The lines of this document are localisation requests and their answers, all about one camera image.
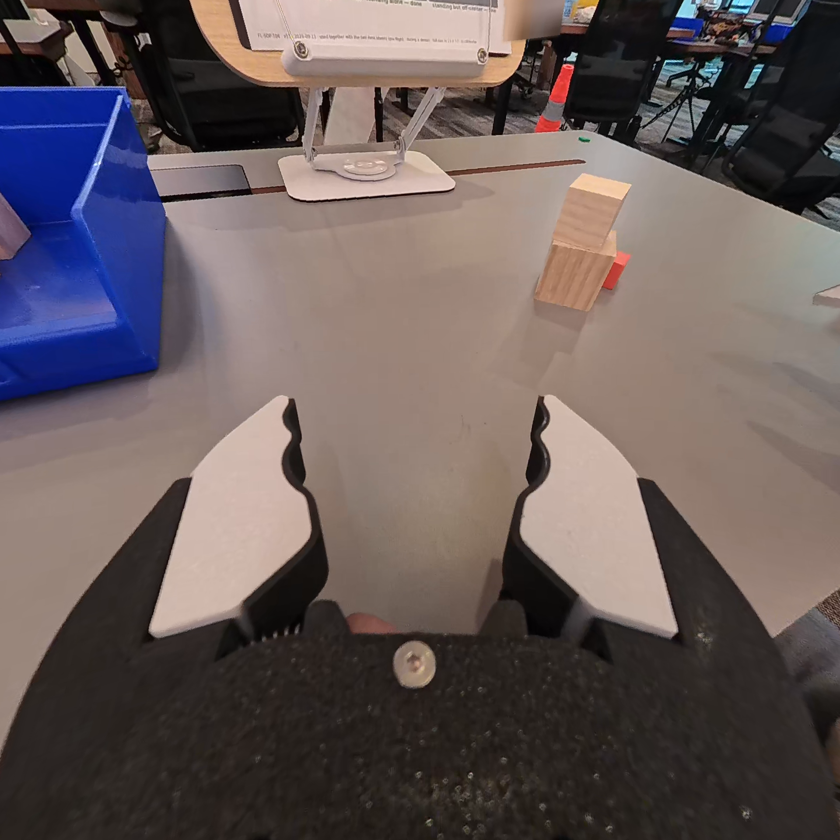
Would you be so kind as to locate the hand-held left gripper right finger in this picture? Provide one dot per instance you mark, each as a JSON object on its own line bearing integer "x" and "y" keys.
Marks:
{"x": 597, "y": 525}

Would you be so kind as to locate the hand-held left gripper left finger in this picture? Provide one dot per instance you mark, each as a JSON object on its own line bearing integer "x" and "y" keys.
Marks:
{"x": 236, "y": 525}

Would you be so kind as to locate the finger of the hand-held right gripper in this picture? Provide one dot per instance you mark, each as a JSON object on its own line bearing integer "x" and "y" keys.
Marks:
{"x": 828, "y": 297}

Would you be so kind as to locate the red wooden cube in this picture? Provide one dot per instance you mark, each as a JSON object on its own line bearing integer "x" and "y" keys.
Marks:
{"x": 618, "y": 272}

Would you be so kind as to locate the large wooden cube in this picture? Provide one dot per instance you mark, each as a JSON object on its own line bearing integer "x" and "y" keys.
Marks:
{"x": 571, "y": 276}
{"x": 11, "y": 230}

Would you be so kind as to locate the medium wooden cube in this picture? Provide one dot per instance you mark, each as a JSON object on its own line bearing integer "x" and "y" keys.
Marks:
{"x": 591, "y": 210}

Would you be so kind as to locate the blue plastic bin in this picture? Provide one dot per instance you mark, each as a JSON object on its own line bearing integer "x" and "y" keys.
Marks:
{"x": 105, "y": 263}

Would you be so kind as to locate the black office chair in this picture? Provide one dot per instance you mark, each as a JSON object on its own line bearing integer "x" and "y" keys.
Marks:
{"x": 617, "y": 66}
{"x": 788, "y": 118}
{"x": 223, "y": 92}

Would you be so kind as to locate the orange striped traffic cone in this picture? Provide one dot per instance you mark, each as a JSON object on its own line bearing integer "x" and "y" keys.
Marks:
{"x": 557, "y": 105}

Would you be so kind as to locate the white folding stand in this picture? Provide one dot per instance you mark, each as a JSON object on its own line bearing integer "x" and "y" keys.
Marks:
{"x": 368, "y": 177}

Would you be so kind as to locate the white instruction sheet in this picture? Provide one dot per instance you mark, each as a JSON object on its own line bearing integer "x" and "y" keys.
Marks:
{"x": 381, "y": 16}

